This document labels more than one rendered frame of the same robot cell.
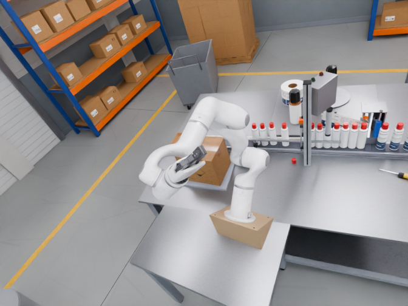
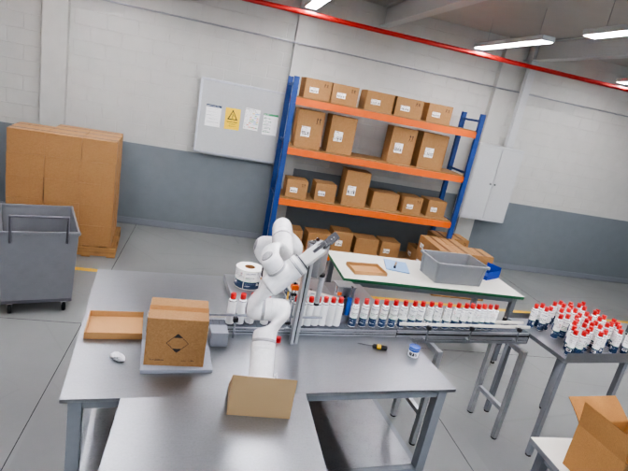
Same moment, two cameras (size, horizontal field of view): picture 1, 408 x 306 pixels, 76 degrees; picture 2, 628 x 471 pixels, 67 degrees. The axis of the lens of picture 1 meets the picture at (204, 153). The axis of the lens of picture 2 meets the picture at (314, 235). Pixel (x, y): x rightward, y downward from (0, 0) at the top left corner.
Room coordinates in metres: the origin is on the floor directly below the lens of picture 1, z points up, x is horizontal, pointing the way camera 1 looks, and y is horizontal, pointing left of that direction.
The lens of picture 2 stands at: (-0.38, 1.48, 2.31)
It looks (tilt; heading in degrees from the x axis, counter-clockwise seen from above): 16 degrees down; 306
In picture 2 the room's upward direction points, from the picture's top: 11 degrees clockwise
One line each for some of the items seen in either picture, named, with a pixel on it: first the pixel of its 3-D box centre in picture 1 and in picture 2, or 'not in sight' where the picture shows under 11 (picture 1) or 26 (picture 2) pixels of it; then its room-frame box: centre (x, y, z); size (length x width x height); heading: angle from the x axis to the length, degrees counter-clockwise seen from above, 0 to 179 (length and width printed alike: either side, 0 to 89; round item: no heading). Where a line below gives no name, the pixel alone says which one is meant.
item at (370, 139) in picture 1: (370, 123); (341, 302); (1.18, -1.12, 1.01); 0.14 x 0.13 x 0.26; 57
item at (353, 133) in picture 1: (353, 135); (331, 311); (1.16, -0.98, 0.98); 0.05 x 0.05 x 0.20
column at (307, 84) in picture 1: (307, 128); (302, 293); (1.19, -0.67, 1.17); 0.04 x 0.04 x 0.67; 57
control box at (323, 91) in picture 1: (319, 93); (316, 258); (1.21, -0.76, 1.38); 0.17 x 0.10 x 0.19; 112
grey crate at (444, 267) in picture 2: not in sight; (451, 268); (1.19, -3.12, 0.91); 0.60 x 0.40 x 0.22; 54
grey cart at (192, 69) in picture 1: (195, 73); (37, 251); (4.00, -0.32, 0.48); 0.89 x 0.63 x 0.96; 159
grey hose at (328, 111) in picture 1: (328, 122); (319, 289); (1.16, -0.80, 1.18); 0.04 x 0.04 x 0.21
